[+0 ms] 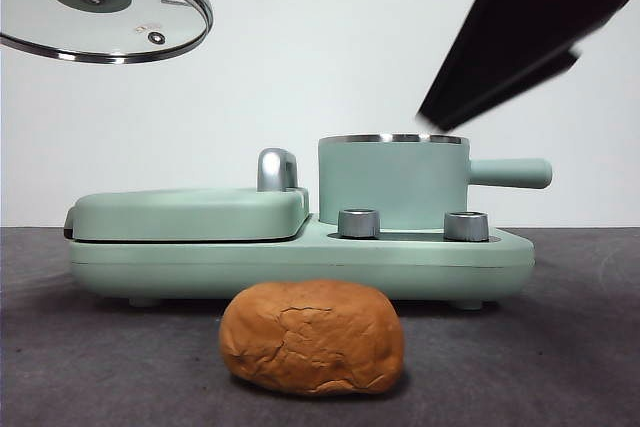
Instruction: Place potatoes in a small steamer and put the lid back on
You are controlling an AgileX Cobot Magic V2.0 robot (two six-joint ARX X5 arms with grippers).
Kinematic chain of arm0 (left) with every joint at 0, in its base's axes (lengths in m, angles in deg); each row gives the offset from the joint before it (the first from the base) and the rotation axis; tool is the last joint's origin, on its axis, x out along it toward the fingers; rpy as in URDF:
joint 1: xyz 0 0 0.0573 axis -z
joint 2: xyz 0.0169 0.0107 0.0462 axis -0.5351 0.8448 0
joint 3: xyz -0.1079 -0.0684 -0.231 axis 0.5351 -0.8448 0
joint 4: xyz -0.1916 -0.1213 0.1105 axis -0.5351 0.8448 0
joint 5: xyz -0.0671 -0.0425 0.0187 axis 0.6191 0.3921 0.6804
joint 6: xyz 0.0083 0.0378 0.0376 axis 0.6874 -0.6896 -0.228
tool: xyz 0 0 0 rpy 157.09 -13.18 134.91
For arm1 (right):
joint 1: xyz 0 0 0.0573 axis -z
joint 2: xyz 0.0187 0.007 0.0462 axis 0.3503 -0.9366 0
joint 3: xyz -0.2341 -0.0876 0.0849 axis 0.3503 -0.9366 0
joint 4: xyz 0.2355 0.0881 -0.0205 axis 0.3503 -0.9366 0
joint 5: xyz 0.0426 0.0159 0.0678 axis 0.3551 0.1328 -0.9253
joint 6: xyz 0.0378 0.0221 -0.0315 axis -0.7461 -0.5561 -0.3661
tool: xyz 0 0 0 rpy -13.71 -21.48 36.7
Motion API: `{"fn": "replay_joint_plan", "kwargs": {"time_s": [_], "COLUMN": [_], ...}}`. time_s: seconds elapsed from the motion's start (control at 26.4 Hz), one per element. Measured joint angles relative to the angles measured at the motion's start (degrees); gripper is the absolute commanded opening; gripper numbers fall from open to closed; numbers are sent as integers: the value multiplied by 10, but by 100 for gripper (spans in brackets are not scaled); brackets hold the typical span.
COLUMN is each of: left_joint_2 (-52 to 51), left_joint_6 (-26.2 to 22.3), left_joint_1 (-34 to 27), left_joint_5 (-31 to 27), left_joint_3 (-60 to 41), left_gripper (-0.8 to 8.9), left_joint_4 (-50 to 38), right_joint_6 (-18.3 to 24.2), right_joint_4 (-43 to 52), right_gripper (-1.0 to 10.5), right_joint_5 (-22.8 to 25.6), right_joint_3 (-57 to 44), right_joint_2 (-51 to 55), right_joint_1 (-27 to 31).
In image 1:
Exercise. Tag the silver control knob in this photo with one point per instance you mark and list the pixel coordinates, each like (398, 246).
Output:
(358, 223)
(465, 227)

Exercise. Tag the brown potato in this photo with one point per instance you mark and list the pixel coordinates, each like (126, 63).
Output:
(310, 337)

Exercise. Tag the mint green breakfast machine base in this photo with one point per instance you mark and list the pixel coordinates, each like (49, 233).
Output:
(300, 267)

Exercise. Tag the mint green hinged griddle cover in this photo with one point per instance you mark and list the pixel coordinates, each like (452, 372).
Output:
(180, 214)

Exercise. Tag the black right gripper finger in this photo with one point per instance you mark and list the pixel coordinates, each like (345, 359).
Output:
(525, 12)
(520, 84)

